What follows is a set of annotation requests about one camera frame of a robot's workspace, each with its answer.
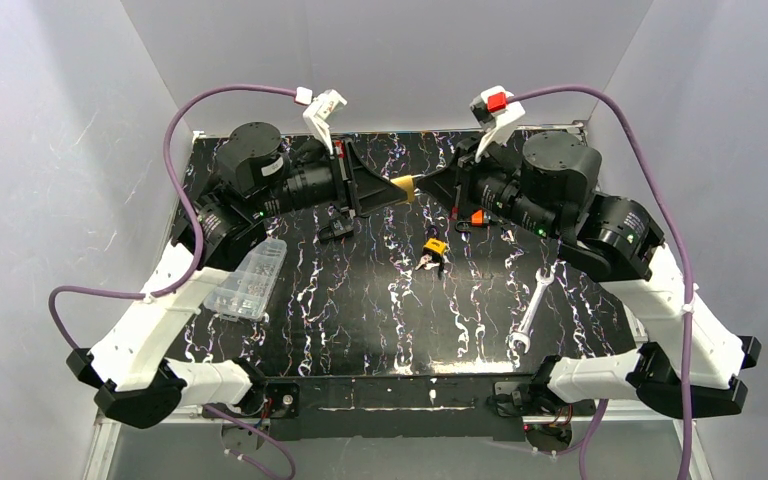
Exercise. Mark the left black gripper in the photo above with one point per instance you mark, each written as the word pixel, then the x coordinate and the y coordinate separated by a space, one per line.
pixel 347 183

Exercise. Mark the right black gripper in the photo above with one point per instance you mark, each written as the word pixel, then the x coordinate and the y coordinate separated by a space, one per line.
pixel 461 183

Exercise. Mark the small brass padlock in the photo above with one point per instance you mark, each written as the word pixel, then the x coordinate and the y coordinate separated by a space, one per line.
pixel 407 184

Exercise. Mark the black padlock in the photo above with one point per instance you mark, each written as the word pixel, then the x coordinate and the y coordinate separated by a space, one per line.
pixel 337 229

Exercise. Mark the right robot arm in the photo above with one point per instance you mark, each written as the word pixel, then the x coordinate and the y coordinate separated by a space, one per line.
pixel 690 363

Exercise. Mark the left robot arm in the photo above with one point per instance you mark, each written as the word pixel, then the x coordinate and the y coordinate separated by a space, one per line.
pixel 254 177

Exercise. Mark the orange padlock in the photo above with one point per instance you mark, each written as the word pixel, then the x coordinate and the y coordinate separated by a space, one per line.
pixel 478 220

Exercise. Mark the yellow padlock with keys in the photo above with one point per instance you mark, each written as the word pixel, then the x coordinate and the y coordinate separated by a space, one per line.
pixel 433 256

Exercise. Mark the silver open-end wrench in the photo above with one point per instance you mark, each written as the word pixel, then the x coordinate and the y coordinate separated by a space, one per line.
pixel 520 336

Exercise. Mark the clear plastic screw box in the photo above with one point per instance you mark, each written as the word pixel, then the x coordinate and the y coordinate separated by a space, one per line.
pixel 246 292

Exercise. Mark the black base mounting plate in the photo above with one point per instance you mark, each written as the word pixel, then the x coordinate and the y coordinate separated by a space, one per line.
pixel 489 405

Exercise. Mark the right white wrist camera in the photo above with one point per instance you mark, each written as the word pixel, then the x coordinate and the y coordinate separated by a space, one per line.
pixel 498 116

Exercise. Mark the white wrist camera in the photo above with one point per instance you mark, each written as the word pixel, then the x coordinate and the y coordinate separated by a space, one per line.
pixel 318 108
pixel 498 116

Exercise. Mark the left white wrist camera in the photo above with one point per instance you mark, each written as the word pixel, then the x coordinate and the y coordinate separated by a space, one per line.
pixel 318 108

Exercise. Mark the aluminium frame rail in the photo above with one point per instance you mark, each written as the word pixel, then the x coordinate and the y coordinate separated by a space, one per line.
pixel 102 449

